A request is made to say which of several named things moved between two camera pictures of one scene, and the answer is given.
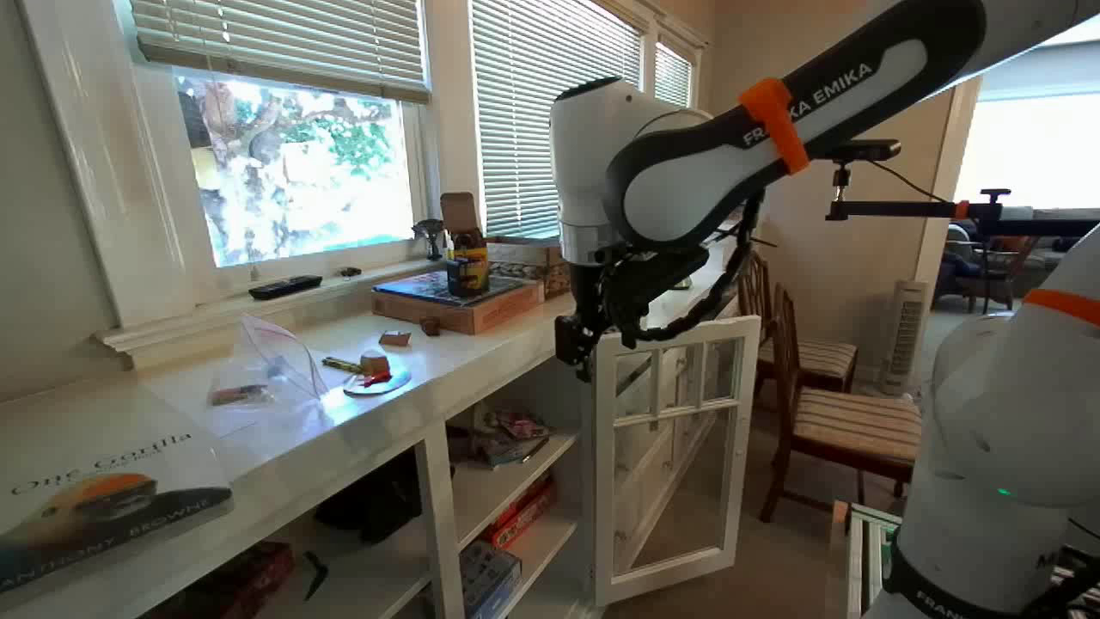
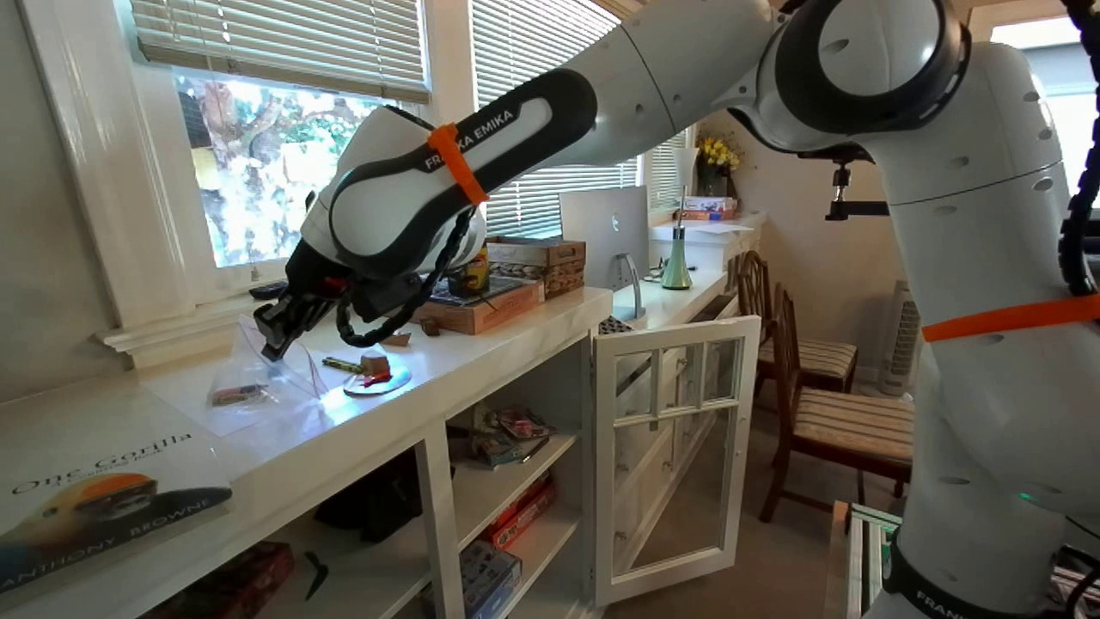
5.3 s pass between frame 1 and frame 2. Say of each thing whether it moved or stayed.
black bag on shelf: stayed
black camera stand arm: stayed
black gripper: moved
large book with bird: stayed
